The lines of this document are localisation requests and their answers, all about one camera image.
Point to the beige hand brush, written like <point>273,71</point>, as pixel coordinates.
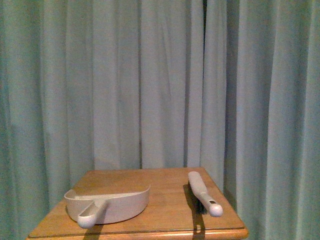
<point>205,204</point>

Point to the beige plastic dustpan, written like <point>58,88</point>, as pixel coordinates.
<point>101,208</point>

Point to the teal curtain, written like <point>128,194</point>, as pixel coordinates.
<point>229,85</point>

